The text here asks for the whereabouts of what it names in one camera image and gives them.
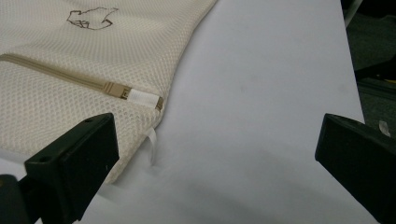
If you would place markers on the cream mesh laundry bag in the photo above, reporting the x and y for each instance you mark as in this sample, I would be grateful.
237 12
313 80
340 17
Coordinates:
93 62

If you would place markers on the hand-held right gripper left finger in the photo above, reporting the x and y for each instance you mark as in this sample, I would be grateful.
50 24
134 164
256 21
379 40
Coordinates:
74 168

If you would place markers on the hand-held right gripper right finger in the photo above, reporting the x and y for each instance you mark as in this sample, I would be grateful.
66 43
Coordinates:
358 155

